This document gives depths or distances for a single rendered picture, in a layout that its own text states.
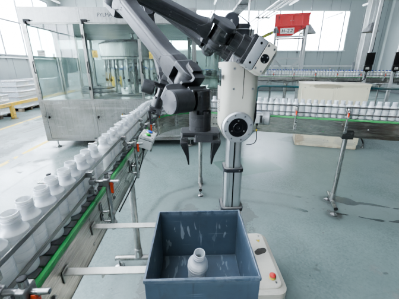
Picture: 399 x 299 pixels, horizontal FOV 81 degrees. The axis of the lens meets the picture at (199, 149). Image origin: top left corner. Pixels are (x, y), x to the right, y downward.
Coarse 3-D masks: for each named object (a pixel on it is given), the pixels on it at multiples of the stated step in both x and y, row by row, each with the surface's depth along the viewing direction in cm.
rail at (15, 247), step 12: (108, 168) 106; (60, 204) 68; (48, 216) 62; (36, 228) 57; (60, 228) 67; (24, 240) 53; (48, 240) 62; (12, 252) 50; (36, 252) 58; (0, 264) 46
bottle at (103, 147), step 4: (100, 136) 110; (104, 136) 110; (100, 140) 107; (104, 140) 108; (100, 144) 108; (104, 144) 109; (108, 144) 110; (100, 148) 108; (104, 148) 108; (108, 148) 109; (100, 152) 108; (104, 152) 108; (108, 156) 110; (104, 160) 110; (108, 160) 110; (112, 160) 114; (104, 164) 110; (108, 164) 111; (112, 164) 113; (104, 168) 111; (112, 168) 114
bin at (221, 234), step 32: (96, 224) 86; (128, 224) 86; (160, 224) 91; (192, 224) 92; (224, 224) 93; (160, 256) 90; (224, 256) 97; (160, 288) 62; (192, 288) 63; (224, 288) 63; (256, 288) 64
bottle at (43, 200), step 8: (40, 192) 63; (48, 192) 65; (40, 200) 64; (48, 200) 65; (56, 200) 67; (40, 208) 63; (48, 208) 64; (56, 208) 66; (56, 216) 67; (48, 224) 65; (56, 224) 67; (48, 232) 66
